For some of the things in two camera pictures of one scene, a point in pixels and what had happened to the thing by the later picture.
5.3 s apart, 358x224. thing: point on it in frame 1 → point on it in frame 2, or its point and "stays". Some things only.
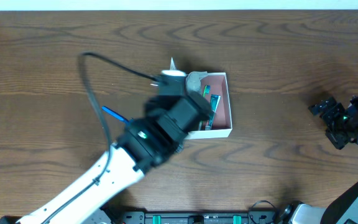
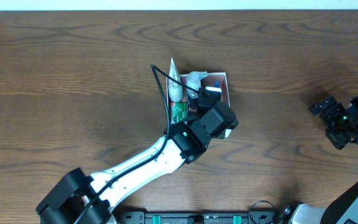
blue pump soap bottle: (193, 80) stays
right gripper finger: (322, 106) stays
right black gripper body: (327, 111) stays
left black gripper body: (192, 83) → (194, 104)
